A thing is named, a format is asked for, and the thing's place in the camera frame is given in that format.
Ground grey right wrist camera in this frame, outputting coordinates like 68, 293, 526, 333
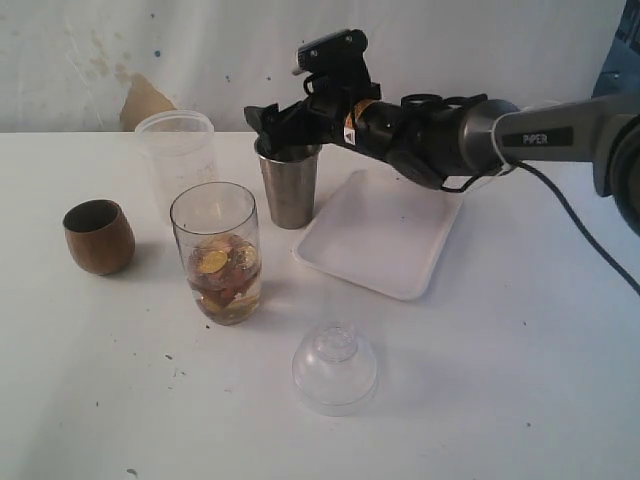
292, 29, 368, 76

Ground brown wooden cup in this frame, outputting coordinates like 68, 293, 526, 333
63, 199, 135, 276

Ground stainless steel cup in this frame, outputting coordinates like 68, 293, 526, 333
254, 139, 322, 230

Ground brown cardboard piece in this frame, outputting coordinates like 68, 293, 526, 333
119, 73, 176, 132

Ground wooden blocks and coins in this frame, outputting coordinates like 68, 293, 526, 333
187, 234, 262, 326

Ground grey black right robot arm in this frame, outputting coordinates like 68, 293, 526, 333
244, 69, 639, 231

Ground clear plastic shaker cup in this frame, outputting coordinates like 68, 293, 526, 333
169, 181, 262, 326

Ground translucent plastic container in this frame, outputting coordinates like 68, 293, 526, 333
134, 110, 219, 223

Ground clear dome shaker lid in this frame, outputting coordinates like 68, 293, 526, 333
292, 321, 378, 417

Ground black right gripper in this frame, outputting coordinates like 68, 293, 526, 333
243, 62, 381, 155

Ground white rectangular tray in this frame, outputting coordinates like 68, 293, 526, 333
293, 170, 462, 301

